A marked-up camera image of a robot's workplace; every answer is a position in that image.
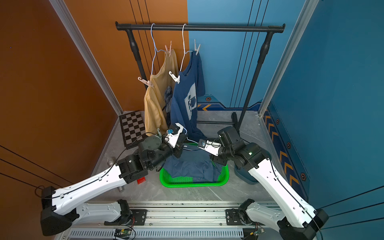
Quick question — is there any slate blue t-shirt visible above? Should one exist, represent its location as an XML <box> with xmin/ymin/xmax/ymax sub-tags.
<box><xmin>163</xmin><ymin>149</ymin><xmax>224</xmax><ymax>183</ymax></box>

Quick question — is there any light blue wire hanger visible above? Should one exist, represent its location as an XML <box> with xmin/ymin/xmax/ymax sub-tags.
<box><xmin>179</xmin><ymin>127</ymin><xmax>208</xmax><ymax>146</ymax></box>

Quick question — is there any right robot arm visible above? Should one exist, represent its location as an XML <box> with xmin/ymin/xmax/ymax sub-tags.
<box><xmin>206</xmin><ymin>127</ymin><xmax>329</xmax><ymax>240</ymax></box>

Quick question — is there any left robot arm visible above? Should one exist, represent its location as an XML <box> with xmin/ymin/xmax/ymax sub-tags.
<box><xmin>40</xmin><ymin>133</ymin><xmax>187</xmax><ymax>236</ymax></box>

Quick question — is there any teal plastic bin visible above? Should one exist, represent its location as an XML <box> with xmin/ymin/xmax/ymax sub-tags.
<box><xmin>234</xmin><ymin>150</ymin><xmax>271</xmax><ymax>185</ymax></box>

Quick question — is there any green plastic basket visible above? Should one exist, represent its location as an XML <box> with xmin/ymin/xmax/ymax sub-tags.
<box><xmin>160</xmin><ymin>143</ymin><xmax>230</xmax><ymax>188</ymax></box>

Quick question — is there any red toy block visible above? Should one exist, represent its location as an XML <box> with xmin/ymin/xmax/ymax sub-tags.
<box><xmin>137</xmin><ymin>177</ymin><xmax>146</xmax><ymax>185</ymax></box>

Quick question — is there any checkered chess board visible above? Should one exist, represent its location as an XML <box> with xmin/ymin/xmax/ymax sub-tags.
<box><xmin>119</xmin><ymin>111</ymin><xmax>147</xmax><ymax>150</ymax></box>

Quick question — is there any tan yellow t-shirt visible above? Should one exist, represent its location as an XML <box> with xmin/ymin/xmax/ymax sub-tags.
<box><xmin>144</xmin><ymin>50</ymin><xmax>179</xmax><ymax>134</ymax></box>

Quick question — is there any silver metal cylinder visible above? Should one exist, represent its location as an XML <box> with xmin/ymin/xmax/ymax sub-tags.
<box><xmin>107</xmin><ymin>157</ymin><xmax>125</xmax><ymax>193</ymax></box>

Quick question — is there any navy printed t-shirt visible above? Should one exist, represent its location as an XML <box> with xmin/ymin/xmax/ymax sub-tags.
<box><xmin>171</xmin><ymin>52</ymin><xmax>206</xmax><ymax>130</ymax></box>

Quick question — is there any white clothespin front navy shirt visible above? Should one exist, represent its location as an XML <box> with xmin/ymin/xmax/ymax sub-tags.
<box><xmin>169</xmin><ymin>71</ymin><xmax>181</xmax><ymax>84</ymax></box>

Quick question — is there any white clothespin navy shirt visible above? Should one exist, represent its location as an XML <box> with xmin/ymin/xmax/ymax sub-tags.
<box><xmin>194</xmin><ymin>40</ymin><xmax>201</xmax><ymax>56</ymax></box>
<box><xmin>169</xmin><ymin>71</ymin><xmax>181</xmax><ymax>84</ymax></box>

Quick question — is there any pink clothespin front tan shirt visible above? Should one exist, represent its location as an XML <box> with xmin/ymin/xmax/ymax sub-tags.
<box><xmin>138</xmin><ymin>77</ymin><xmax>154</xmax><ymax>88</ymax></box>

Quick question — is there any pink clothespin tan shirt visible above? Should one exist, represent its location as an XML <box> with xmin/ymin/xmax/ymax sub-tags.
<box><xmin>165</xmin><ymin>41</ymin><xmax>172</xmax><ymax>57</ymax></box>
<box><xmin>138</xmin><ymin>77</ymin><xmax>154</xmax><ymax>88</ymax></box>

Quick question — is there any green circuit board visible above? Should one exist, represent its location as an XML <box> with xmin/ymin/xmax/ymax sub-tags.
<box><xmin>114</xmin><ymin>229</ymin><xmax>133</xmax><ymax>240</ymax></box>

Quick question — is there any pink clothespin rear tan shirt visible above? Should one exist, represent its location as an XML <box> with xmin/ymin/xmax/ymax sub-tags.
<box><xmin>165</xmin><ymin>41</ymin><xmax>172</xmax><ymax>57</ymax></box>

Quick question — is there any white clothespin rear navy shirt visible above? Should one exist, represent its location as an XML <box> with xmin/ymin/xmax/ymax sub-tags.
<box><xmin>194</xmin><ymin>40</ymin><xmax>201</xmax><ymax>56</ymax></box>

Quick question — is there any black clothes rack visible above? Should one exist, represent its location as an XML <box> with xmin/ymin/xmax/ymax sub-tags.
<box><xmin>115</xmin><ymin>22</ymin><xmax>286</xmax><ymax>134</ymax></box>

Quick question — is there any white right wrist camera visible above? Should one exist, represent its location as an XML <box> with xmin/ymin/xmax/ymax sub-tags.
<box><xmin>198</xmin><ymin>140</ymin><xmax>222</xmax><ymax>157</ymax></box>

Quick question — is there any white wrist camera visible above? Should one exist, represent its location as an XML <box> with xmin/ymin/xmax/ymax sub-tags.
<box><xmin>165</xmin><ymin>123</ymin><xmax>184</xmax><ymax>148</ymax></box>
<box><xmin>198</xmin><ymin>140</ymin><xmax>222</xmax><ymax>157</ymax></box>

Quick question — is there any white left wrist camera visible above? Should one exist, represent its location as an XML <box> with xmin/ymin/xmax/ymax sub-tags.
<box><xmin>165</xmin><ymin>123</ymin><xmax>184</xmax><ymax>148</ymax></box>

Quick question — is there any white wire hanger navy shirt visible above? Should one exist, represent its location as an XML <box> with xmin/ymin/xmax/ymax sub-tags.
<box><xmin>179</xmin><ymin>24</ymin><xmax>193</xmax><ymax>72</ymax></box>

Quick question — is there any white wire hanger tan shirt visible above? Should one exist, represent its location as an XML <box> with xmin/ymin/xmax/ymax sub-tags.
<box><xmin>150</xmin><ymin>23</ymin><xmax>164</xmax><ymax>75</ymax></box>

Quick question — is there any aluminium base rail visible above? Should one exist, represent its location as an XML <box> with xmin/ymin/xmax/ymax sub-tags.
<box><xmin>53</xmin><ymin>200</ymin><xmax>316</xmax><ymax>240</ymax></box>

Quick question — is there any aluminium corner post right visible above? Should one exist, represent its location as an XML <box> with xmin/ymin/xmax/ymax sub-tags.
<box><xmin>258</xmin><ymin>0</ymin><xmax>319</xmax><ymax>118</ymax></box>

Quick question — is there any aluminium corner post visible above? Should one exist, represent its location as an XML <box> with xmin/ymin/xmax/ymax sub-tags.
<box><xmin>258</xmin><ymin>0</ymin><xmax>319</xmax><ymax>118</ymax></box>
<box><xmin>49</xmin><ymin>0</ymin><xmax>123</xmax><ymax>116</ymax></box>

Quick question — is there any aluminium corner post left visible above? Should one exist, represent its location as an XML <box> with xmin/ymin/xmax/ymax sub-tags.
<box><xmin>49</xmin><ymin>0</ymin><xmax>123</xmax><ymax>116</ymax></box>

